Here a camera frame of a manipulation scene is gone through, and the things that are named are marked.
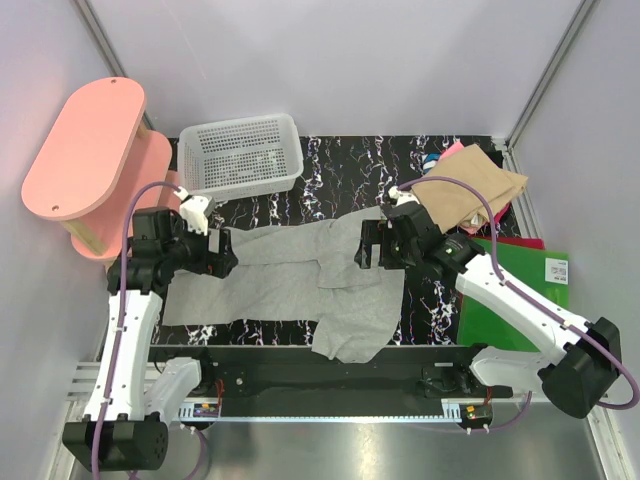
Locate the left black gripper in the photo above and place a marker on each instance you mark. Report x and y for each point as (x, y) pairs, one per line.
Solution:
(217, 263)

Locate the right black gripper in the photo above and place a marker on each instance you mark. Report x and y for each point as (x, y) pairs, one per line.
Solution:
(377, 232)

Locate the grey t-shirt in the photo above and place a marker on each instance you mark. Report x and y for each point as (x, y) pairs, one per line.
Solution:
(299, 273)

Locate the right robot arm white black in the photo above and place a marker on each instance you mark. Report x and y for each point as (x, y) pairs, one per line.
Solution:
(574, 362)

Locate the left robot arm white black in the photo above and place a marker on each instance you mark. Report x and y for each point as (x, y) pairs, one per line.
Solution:
(125, 424)

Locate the tan folded t-shirt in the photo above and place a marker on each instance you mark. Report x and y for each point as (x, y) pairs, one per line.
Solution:
(465, 187)

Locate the blue white cloth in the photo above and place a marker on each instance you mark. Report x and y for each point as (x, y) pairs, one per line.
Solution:
(429, 161)

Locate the black marble pattern mat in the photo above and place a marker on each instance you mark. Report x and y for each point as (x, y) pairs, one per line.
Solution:
(344, 174)

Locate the white plastic basket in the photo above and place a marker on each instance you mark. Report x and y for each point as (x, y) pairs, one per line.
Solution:
(240, 158)

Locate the pink cloth in pile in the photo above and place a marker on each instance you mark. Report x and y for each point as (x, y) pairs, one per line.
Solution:
(454, 148)

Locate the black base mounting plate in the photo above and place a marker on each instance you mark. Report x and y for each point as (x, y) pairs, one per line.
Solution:
(294, 374)

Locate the red folder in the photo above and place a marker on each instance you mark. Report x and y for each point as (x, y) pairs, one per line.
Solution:
(532, 243)

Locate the green plastic folder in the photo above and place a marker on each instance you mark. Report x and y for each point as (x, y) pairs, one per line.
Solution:
(508, 294)

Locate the pink two-tier shelf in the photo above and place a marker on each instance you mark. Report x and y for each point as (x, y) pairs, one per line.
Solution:
(96, 157)

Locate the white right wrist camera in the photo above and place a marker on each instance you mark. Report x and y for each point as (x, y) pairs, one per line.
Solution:
(398, 197)

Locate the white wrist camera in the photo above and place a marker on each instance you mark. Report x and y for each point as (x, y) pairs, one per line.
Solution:
(194, 210)
(398, 197)

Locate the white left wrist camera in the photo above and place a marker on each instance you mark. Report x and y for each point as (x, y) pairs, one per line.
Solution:
(194, 210)

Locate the white slotted cable duct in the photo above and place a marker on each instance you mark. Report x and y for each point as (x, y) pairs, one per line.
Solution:
(425, 411)

